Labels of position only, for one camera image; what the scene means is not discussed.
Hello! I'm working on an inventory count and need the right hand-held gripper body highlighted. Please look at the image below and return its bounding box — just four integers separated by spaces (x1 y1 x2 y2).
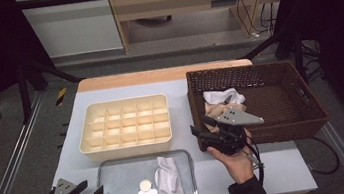
196 104 269 159

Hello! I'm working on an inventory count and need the clear lid with round knob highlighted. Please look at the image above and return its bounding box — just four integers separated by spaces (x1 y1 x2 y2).
86 147 200 194

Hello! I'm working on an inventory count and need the cream divided storage box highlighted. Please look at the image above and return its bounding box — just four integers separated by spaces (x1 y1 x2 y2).
73 92 175 164

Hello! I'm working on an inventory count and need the brown woven basket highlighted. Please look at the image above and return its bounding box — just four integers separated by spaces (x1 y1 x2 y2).
184 53 332 154

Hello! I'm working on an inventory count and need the person's right hand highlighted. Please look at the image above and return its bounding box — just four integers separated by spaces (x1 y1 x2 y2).
204 127 267 189

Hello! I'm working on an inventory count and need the black yellow striped tape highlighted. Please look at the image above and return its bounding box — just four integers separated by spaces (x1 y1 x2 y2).
53 87 70 107

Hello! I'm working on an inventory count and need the black metal stand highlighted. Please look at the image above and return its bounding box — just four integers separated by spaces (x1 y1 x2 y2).
237 22 310 91
14 52 89 126

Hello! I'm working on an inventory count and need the white cabinet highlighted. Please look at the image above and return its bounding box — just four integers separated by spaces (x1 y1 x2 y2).
14 0 125 63

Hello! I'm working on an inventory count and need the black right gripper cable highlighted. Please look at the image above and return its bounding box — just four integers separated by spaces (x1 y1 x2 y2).
241 132 269 190

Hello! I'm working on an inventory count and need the black floor cable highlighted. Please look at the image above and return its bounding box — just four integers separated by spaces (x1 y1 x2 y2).
304 134 342 178

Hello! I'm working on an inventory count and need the yellow cable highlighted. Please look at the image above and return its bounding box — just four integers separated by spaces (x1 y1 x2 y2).
235 0 278 38

